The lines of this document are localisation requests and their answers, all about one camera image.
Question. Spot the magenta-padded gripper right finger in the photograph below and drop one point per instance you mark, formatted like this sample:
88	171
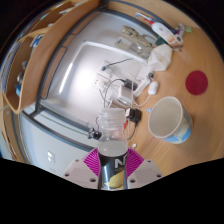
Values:
146	171

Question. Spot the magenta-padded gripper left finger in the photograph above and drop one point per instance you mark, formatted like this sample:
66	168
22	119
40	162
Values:
79	171

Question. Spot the clear bottle with dark label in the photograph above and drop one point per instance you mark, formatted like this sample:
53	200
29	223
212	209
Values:
112	153

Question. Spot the black electric shaver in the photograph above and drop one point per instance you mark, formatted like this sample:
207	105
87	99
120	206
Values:
95	134

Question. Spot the small black charger cube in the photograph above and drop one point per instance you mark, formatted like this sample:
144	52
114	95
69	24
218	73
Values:
135	115

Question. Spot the white cup with blue print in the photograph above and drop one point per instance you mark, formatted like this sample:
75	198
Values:
166	116

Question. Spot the white power adapter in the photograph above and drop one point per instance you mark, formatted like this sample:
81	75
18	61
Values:
124	94

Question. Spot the small white oval mouse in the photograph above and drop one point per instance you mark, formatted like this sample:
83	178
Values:
153	88

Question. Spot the white power strip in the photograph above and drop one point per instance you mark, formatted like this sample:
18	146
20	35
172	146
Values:
142	86

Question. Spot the black power adapter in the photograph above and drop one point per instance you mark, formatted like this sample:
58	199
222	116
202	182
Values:
129	84

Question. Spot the flat round red coaster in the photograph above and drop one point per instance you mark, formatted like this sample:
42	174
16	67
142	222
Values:
196	82

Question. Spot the white desk lamp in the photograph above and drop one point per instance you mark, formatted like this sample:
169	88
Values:
110	50

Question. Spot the white pump bottle red top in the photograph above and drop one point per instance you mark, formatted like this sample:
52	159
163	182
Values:
163	31

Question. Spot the small green block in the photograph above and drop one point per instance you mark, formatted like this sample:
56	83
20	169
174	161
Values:
189	29

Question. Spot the clear blue pump bottle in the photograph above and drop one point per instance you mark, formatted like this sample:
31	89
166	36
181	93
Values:
145	17

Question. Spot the white wall switch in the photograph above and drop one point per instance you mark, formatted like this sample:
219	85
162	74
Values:
50	157

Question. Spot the white wall socket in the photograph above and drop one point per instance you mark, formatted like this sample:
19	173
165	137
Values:
100	82

